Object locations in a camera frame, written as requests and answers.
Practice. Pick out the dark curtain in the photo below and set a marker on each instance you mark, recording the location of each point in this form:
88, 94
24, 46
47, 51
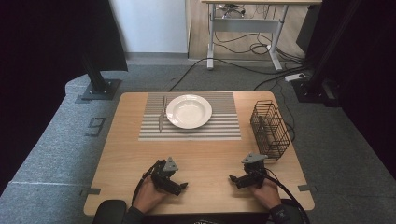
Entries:
46, 46
367, 77

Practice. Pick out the white frame desk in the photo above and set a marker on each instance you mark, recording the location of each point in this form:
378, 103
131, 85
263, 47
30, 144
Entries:
243, 25

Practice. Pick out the person's right hand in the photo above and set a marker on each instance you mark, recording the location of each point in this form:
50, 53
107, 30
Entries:
267, 194

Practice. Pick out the metal table knife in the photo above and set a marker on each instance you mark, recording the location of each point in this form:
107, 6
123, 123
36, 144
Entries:
161, 116

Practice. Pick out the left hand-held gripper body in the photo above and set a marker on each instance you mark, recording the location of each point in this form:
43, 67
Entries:
163, 174

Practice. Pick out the black metal stand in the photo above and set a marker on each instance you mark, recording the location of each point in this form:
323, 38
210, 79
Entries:
317, 84

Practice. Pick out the grey striped placemat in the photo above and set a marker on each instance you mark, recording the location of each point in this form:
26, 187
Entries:
224, 124

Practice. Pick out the white ceramic plate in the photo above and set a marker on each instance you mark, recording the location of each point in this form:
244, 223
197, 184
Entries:
189, 111

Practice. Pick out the left black stand base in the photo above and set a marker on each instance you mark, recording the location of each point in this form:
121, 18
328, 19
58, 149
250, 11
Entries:
99, 87

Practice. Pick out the white power strip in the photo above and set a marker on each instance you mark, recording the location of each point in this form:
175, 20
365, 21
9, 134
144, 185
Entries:
295, 76

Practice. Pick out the person's left hand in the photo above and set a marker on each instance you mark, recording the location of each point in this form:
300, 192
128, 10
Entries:
149, 196

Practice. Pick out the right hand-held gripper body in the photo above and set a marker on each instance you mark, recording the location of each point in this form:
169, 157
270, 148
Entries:
255, 168

